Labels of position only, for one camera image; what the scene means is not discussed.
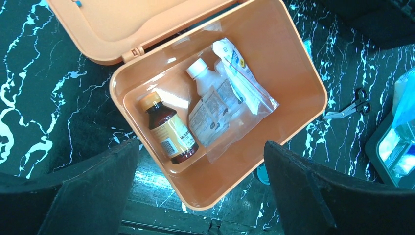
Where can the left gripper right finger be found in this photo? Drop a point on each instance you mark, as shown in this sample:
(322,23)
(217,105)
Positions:
(313,199)

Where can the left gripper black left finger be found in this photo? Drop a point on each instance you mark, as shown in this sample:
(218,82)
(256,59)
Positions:
(87,198)

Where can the teal divided tray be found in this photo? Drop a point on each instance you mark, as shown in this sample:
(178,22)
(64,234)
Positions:
(371,150)

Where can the brown medicine bottle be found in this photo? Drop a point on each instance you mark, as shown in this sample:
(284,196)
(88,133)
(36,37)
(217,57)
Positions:
(168,129)

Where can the small scissors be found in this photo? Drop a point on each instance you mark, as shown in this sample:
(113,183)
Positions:
(361,105)

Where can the clear bag with teal packet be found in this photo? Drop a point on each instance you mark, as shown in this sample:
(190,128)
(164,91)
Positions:
(242,122)

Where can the white medicine bottle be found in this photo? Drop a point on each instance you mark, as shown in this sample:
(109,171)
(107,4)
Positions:
(219,101)

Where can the white blue medicine sachet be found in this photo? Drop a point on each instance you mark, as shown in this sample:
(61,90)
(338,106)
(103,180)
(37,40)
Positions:
(238,72)

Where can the orange medicine box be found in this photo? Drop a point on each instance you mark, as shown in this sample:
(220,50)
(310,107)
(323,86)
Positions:
(157,40)

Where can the teal bandage packet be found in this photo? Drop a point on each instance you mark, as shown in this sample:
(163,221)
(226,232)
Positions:
(397,154)

